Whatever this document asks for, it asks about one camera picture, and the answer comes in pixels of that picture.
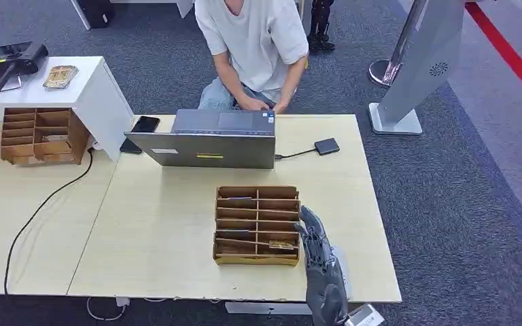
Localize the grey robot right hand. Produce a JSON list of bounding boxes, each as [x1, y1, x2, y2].
[[294, 205, 350, 326]]

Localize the person's right hand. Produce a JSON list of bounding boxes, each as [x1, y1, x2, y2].
[[238, 96, 271, 112]]

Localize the black external drive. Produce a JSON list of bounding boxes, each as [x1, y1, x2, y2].
[[313, 137, 341, 157]]

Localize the person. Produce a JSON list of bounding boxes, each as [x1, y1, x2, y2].
[[194, 0, 310, 113]]

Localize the grey laptop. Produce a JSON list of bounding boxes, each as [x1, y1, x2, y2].
[[123, 109, 277, 170]]

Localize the black legs and feet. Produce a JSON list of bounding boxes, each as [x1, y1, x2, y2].
[[307, 0, 336, 54]]

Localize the wooden card box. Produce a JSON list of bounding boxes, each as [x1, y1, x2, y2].
[[0, 107, 92, 166], [212, 185, 301, 267]]

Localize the black phone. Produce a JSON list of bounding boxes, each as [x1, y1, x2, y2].
[[120, 115, 161, 156]]

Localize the white furniture leg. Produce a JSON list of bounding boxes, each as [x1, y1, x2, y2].
[[175, 0, 195, 19]]

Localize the white kiosk stand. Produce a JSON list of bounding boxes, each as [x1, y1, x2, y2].
[[368, 0, 467, 136]]

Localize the white cabinet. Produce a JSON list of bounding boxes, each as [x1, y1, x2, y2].
[[0, 56, 135, 163]]

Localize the black bin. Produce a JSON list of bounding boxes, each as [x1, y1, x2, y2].
[[77, 0, 116, 30]]

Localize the black device with stand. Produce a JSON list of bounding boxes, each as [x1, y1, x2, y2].
[[0, 41, 50, 95]]

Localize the black drive cable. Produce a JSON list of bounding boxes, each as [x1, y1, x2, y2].
[[274, 148, 317, 162]]

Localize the chrome stanchion post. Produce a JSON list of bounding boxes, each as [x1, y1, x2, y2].
[[368, 0, 424, 87]]

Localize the white cable loop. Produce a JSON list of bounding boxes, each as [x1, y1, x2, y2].
[[86, 297, 131, 322]]

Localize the long black power cable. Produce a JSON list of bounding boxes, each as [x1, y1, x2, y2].
[[3, 148, 95, 296]]

